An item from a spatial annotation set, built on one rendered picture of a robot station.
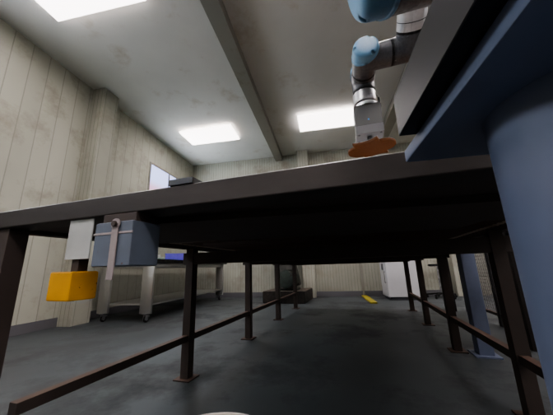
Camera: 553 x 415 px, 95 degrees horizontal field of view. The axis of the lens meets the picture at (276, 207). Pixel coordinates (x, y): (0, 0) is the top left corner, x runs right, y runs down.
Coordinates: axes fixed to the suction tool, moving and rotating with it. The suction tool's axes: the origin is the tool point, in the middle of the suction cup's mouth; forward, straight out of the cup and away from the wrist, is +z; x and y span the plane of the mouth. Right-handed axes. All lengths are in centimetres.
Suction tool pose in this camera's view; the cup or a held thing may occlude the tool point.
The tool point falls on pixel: (371, 150)
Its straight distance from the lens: 89.4
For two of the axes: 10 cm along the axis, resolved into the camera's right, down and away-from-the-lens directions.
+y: -9.6, 0.9, 2.7
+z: 0.3, 9.7, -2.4
